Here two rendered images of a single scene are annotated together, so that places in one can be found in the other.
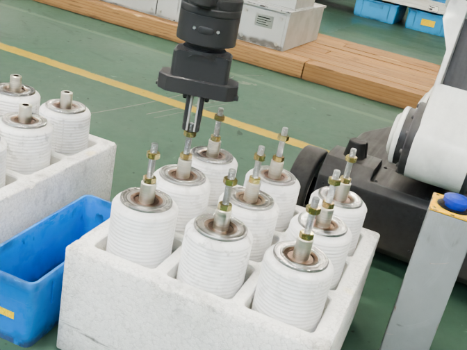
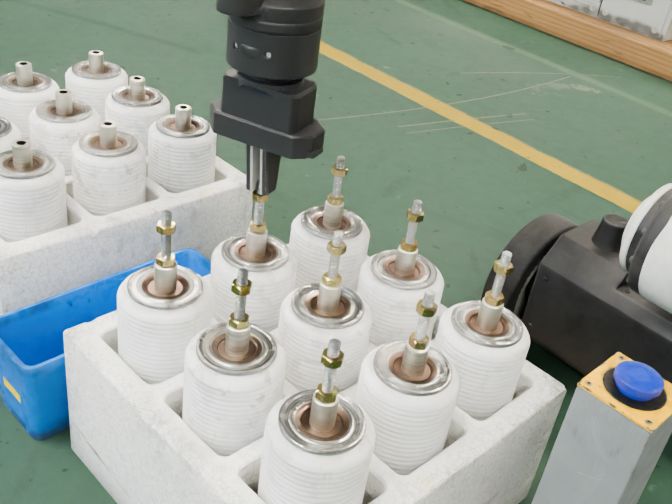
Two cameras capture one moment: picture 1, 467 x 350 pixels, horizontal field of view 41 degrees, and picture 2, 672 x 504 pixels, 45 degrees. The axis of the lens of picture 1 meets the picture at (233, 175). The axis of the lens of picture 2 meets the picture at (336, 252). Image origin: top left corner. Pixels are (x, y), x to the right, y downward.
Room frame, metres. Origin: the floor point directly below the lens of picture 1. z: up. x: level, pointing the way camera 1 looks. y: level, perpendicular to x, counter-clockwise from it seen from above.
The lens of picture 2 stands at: (0.28, -0.30, 0.74)
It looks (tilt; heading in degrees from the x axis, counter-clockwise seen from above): 32 degrees down; 24
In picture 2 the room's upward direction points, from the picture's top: 9 degrees clockwise
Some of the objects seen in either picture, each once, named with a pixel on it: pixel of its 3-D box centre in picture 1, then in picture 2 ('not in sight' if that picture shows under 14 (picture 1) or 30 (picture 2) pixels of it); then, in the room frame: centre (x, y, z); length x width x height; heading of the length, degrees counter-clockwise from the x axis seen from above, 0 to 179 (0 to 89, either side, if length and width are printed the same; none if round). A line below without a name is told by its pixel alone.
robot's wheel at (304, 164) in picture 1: (304, 188); (535, 277); (1.34, -0.17, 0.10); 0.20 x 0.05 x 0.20; 160
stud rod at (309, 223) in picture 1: (309, 223); (329, 377); (0.74, -0.11, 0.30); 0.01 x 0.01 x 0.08
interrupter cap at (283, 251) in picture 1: (300, 256); (322, 421); (0.74, -0.11, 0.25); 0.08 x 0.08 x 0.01
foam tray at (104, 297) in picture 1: (231, 285); (310, 418); (0.89, -0.03, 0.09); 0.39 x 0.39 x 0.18; 72
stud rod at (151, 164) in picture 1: (151, 168); (166, 244); (0.81, 0.12, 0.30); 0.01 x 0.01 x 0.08
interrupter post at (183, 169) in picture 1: (183, 168); (256, 242); (0.93, 0.08, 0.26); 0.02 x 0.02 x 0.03
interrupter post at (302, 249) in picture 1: (302, 248); (323, 410); (0.74, -0.11, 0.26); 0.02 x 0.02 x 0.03
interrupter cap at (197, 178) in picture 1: (182, 175); (255, 252); (0.93, 0.08, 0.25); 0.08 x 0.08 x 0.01
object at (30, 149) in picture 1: (21, 168); (110, 203); (1.02, 0.37, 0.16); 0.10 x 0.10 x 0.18
